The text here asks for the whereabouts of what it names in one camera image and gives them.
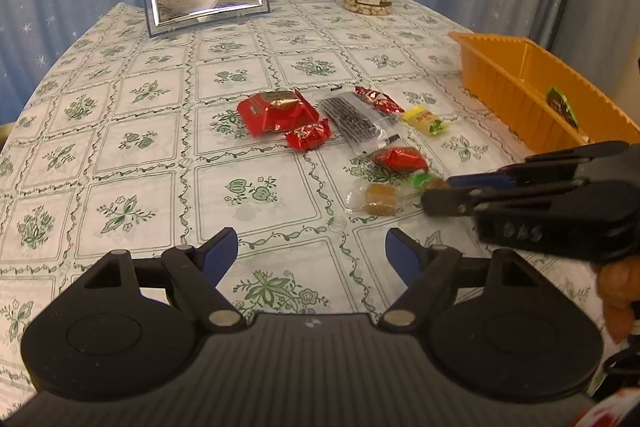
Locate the brown candy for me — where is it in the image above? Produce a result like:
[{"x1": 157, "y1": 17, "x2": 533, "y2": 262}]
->
[{"x1": 346, "y1": 183, "x2": 416, "y2": 217}]

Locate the long red candy bar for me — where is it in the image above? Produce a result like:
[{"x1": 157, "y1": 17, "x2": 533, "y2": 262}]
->
[{"x1": 354, "y1": 85, "x2": 406, "y2": 115}]

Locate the person's red white clothing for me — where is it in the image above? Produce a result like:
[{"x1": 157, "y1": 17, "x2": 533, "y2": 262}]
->
[{"x1": 570, "y1": 387, "x2": 640, "y2": 427}]

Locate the red candy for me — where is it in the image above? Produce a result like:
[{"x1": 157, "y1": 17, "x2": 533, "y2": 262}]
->
[{"x1": 370, "y1": 146, "x2": 430, "y2": 174}]

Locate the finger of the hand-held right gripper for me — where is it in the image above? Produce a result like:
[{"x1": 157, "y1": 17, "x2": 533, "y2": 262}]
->
[
  {"x1": 446, "y1": 141, "x2": 632, "y2": 192},
  {"x1": 421, "y1": 179, "x2": 588, "y2": 219}
]

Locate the yellow candy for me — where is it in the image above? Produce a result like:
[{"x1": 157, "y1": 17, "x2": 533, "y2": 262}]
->
[{"x1": 401, "y1": 104, "x2": 453, "y2": 136}]

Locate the small red snack packet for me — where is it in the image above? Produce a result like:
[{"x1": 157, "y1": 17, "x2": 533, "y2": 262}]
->
[{"x1": 284, "y1": 118, "x2": 332, "y2": 152}]

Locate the orange plastic tray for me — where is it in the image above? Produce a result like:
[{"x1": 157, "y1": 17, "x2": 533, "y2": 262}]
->
[{"x1": 448, "y1": 32, "x2": 640, "y2": 146}]

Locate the large red snack packet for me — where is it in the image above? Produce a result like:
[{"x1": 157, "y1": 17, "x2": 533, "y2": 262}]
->
[{"x1": 236, "y1": 89, "x2": 319, "y2": 138}]

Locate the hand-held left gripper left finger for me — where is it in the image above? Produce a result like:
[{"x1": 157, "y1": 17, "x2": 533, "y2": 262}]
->
[{"x1": 75, "y1": 227, "x2": 247, "y2": 334}]

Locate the person's right hand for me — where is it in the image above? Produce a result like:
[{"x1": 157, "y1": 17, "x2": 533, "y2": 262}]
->
[{"x1": 595, "y1": 253, "x2": 640, "y2": 343}]

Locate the green snack packet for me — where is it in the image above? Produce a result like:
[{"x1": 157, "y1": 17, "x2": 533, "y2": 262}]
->
[{"x1": 545, "y1": 87, "x2": 581, "y2": 130}]

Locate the green candy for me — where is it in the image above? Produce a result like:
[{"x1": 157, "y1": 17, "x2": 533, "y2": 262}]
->
[{"x1": 407, "y1": 172, "x2": 451, "y2": 195}]

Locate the clear packet of dark sticks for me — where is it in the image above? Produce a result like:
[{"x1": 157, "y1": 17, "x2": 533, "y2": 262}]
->
[{"x1": 318, "y1": 96, "x2": 401, "y2": 155}]

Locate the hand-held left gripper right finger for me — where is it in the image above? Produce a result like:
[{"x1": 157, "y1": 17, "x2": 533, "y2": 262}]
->
[{"x1": 378, "y1": 227, "x2": 548, "y2": 333}]

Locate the green floral tablecloth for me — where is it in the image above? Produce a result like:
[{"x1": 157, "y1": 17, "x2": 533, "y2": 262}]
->
[{"x1": 0, "y1": 0, "x2": 640, "y2": 408}]

